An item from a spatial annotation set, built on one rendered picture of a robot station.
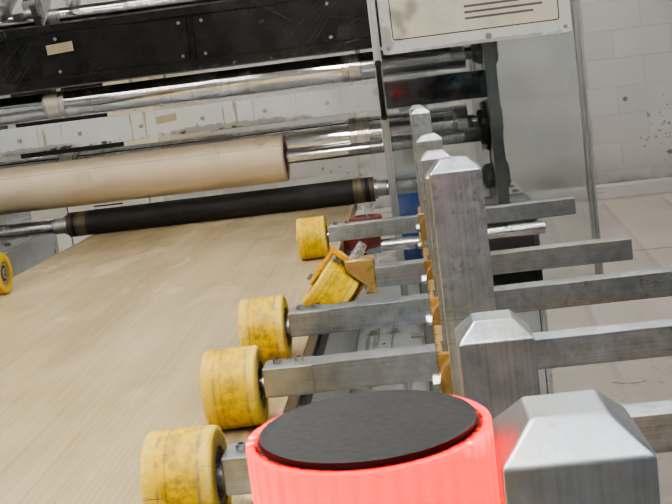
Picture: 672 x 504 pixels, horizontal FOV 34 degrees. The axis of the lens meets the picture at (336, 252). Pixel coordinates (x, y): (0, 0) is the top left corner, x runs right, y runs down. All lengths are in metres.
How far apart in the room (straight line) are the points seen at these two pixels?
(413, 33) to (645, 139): 6.56
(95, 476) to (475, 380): 0.59
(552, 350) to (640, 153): 8.18
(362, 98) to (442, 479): 2.57
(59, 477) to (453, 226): 0.49
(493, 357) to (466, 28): 2.30
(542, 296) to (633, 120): 7.91
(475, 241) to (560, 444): 0.50
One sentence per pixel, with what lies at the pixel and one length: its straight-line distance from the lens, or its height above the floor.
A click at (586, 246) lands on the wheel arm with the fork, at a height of 0.96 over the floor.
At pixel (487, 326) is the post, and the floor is 1.11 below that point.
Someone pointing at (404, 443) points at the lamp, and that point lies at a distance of 0.25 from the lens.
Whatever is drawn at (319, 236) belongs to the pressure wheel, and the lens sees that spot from 2.03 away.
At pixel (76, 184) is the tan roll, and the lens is 2.94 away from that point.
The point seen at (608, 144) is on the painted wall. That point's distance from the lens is 9.20.
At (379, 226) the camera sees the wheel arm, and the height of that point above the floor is 0.95.
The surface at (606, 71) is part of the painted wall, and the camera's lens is 9.17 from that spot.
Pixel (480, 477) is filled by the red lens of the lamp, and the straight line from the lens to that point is 0.26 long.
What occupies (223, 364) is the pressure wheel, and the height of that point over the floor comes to 0.97.
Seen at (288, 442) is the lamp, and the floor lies 1.15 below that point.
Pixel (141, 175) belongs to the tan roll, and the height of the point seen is 1.05.
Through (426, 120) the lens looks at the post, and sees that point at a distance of 1.99.
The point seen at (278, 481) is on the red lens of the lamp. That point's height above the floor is 1.14.
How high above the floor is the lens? 1.23
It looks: 9 degrees down
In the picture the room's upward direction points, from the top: 7 degrees counter-clockwise
